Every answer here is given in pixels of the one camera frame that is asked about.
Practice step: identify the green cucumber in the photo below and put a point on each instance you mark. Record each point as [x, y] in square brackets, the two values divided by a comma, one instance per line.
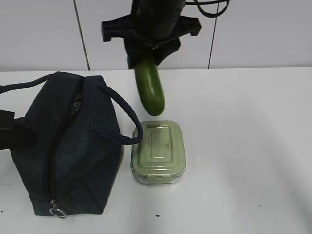
[149, 86]

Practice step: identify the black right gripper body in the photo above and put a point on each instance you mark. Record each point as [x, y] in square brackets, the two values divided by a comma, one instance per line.
[154, 37]

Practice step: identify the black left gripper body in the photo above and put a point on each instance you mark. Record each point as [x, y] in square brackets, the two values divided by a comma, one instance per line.
[6, 129]

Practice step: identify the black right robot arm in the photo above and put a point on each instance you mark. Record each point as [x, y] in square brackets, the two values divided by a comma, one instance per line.
[156, 9]

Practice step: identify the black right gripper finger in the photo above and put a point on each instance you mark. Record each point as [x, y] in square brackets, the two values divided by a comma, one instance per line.
[161, 53]
[133, 58]

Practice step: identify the green lid food container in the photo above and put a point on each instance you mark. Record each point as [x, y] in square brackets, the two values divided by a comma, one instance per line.
[160, 157]

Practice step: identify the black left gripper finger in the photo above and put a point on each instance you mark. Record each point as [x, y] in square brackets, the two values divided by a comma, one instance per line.
[23, 136]

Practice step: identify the dark blue zip bag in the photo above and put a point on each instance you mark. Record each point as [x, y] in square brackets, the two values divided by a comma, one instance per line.
[82, 125]

